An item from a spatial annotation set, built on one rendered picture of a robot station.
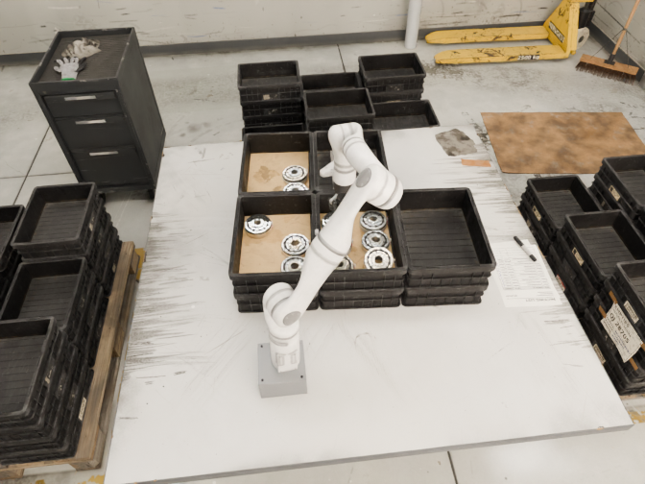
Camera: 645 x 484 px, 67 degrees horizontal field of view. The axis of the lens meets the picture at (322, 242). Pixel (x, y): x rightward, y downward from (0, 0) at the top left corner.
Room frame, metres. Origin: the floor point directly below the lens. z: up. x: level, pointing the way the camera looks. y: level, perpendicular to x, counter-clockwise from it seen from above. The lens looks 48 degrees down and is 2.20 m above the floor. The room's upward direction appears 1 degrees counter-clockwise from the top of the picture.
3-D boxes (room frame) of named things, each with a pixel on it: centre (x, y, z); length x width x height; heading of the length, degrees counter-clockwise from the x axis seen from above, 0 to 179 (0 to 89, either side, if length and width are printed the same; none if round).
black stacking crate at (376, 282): (1.21, -0.13, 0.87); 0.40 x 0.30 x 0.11; 1
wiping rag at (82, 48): (2.73, 1.36, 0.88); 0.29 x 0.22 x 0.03; 5
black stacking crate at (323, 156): (1.61, -0.12, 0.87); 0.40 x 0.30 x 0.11; 1
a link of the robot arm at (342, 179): (1.24, -0.06, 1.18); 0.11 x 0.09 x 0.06; 46
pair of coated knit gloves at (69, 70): (2.50, 1.37, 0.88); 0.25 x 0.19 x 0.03; 5
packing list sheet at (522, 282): (1.17, -0.77, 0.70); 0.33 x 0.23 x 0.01; 5
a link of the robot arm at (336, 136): (1.22, -0.07, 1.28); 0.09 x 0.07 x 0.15; 103
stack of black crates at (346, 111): (2.55, -0.11, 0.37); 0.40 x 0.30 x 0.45; 95
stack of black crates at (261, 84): (2.92, 0.33, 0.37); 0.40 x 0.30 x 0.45; 95
